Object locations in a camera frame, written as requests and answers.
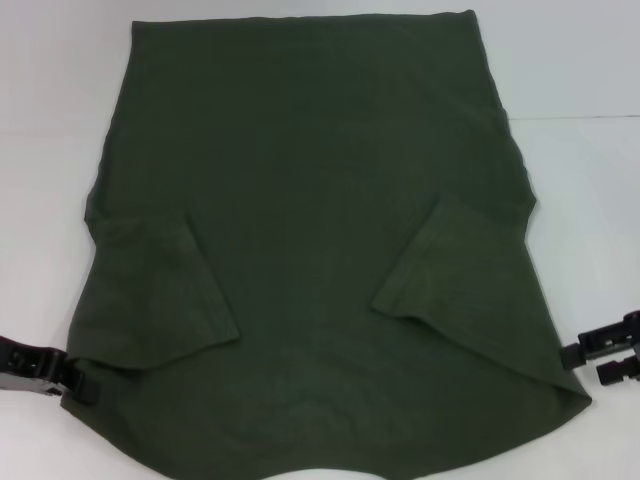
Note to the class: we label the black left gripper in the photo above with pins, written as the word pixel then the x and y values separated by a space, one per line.
pixel 25 362

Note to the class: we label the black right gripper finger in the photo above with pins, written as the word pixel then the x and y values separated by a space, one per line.
pixel 605 342
pixel 617 372

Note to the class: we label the dark green shirt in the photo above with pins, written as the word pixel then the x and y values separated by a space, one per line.
pixel 310 175

